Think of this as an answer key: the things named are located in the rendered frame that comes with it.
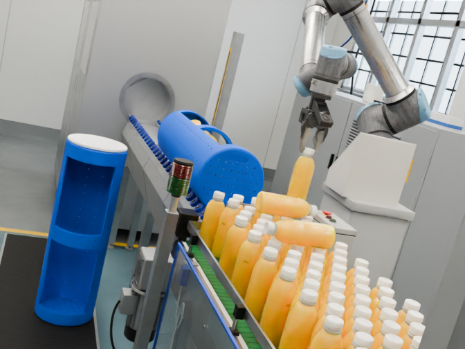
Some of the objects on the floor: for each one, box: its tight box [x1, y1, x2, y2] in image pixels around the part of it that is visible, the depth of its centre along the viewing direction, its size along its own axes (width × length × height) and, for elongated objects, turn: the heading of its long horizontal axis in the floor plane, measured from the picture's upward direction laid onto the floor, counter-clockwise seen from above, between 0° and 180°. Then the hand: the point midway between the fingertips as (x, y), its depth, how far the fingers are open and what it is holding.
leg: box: [107, 165, 130, 249], centre depth 423 cm, size 6×6×63 cm
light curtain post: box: [211, 31, 245, 143], centre depth 377 cm, size 6×6×170 cm
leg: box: [125, 188, 144, 251], centre depth 428 cm, size 6×6×63 cm
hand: (308, 150), depth 206 cm, fingers closed on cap, 4 cm apart
